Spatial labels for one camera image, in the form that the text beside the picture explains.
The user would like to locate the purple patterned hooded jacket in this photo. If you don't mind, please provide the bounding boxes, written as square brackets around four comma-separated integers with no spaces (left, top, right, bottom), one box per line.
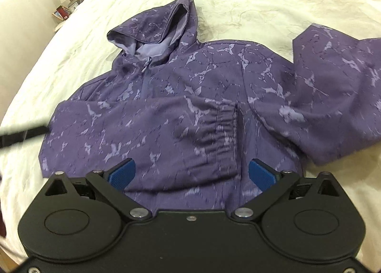
[39,0,380,211]

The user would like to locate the left cream nightstand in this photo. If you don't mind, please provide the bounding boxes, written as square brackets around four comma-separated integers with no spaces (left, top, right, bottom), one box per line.
[54,20,68,33]

